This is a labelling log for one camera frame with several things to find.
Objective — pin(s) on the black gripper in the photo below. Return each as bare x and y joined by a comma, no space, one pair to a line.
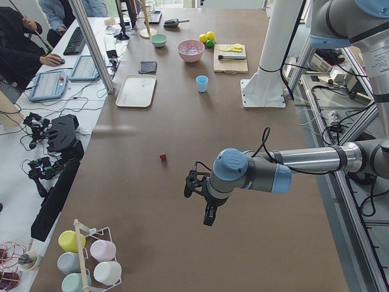
211,202

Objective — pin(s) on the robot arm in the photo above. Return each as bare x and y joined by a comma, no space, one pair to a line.
335,24

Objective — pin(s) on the pink cup in rack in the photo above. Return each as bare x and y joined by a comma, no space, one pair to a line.
103,250

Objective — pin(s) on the light blue plastic cup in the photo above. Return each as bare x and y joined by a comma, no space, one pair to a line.
202,83

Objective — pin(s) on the yellow cup in rack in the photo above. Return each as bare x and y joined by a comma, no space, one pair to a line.
68,241

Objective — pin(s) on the grey cup in rack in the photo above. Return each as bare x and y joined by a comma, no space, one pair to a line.
69,263

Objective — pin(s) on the mint cup in rack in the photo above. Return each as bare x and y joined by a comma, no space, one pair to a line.
72,283

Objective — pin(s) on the metal ice scoop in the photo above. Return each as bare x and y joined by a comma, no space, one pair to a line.
174,23

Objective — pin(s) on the beige rabbit tray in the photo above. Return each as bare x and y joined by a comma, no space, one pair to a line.
136,91

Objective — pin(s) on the wooden cutting board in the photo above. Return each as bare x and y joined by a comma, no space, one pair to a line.
229,66

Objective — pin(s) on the steel muddler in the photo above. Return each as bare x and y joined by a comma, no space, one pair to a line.
231,57

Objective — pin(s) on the grey folded cloth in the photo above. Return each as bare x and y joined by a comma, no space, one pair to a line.
148,67

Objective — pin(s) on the pink bowl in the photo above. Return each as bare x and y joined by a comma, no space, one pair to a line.
190,50

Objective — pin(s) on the yellow plastic knife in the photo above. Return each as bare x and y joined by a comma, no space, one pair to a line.
227,49

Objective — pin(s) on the lemon slice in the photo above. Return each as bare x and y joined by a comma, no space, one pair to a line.
237,47

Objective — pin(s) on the green lime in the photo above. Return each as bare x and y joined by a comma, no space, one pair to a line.
209,44

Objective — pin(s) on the yellow lemon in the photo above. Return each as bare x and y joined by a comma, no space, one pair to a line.
203,38
210,35

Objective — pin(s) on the green bowl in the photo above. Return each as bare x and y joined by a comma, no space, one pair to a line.
159,40

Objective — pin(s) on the blue teach pendant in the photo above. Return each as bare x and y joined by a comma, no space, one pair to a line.
48,86
84,70

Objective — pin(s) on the wooden glass stand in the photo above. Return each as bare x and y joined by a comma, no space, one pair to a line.
148,32

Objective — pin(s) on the black keyboard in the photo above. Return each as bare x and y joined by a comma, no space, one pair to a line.
76,43

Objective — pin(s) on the white wire cup rack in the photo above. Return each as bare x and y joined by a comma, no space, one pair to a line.
85,238

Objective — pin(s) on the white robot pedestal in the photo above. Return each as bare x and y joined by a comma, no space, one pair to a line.
265,88

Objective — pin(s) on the aluminium frame post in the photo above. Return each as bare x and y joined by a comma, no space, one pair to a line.
82,20

